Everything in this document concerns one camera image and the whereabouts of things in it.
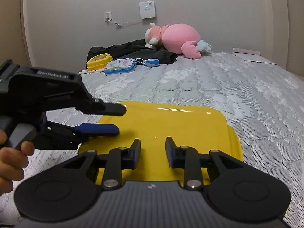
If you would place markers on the person's left hand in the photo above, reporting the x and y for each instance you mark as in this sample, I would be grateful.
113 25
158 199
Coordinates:
12 165

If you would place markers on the patterned cloth under box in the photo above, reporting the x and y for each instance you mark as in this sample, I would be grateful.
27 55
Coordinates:
82 72

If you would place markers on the yellow plastic container lid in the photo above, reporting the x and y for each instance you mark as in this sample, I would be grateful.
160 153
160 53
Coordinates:
202 128

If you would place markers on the grey patterned mattress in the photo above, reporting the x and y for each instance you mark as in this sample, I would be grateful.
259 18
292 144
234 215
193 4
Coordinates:
261 102

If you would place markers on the small yellow lunch box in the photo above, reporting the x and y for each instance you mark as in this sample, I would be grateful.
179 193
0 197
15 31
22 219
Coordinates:
98 62

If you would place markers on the white wall socket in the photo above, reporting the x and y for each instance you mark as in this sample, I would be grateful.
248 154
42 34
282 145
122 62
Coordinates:
108 16

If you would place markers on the paper sheets on bed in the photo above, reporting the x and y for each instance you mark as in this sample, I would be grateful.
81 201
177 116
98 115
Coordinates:
251 56

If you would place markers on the pink plush toy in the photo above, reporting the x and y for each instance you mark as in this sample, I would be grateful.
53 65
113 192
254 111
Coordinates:
181 39

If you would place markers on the blue white toy tablet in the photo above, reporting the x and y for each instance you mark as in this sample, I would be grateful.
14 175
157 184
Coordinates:
120 66

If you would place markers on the blue toy mouse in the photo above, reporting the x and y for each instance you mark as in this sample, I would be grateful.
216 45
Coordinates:
153 62

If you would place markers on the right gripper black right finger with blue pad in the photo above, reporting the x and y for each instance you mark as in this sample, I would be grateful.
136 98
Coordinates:
186 158

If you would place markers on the black clothing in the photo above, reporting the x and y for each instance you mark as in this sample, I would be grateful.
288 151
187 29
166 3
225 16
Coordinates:
134 49

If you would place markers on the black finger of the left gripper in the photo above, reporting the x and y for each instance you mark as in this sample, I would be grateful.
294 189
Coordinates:
96 106

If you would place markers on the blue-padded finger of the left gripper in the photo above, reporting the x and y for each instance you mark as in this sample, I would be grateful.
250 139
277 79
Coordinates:
95 130

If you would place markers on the white wall device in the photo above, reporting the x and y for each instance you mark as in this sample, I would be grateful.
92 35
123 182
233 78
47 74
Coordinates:
147 10

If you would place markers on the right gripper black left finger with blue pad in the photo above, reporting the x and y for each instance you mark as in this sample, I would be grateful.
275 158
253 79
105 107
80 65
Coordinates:
117 160

